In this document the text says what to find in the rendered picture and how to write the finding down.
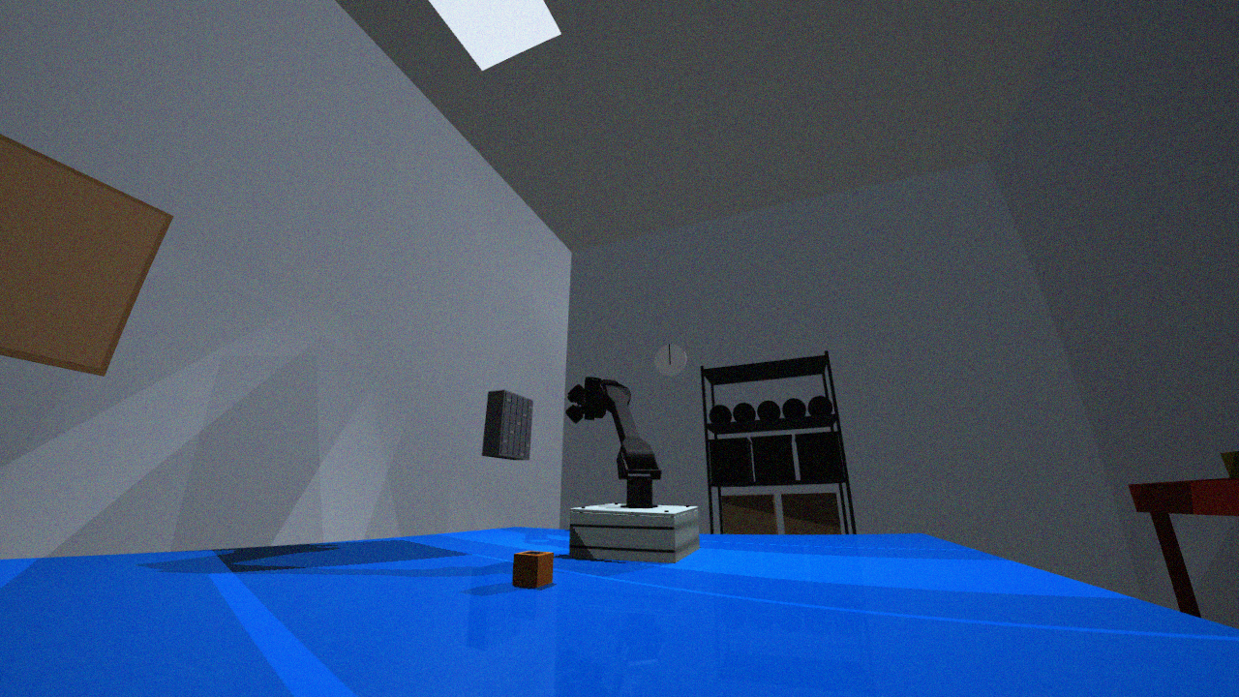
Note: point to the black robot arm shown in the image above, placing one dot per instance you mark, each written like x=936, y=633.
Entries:
x=635, y=455

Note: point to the orange block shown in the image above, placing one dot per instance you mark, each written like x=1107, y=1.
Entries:
x=533, y=569

